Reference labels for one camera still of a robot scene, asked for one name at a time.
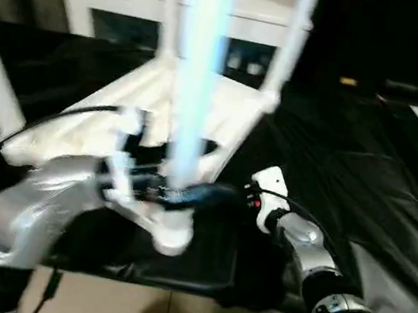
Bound black mat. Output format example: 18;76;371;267
0;19;418;313

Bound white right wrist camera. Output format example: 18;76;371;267
242;162;297;238

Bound white plastic table top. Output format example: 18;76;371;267
0;30;284;271

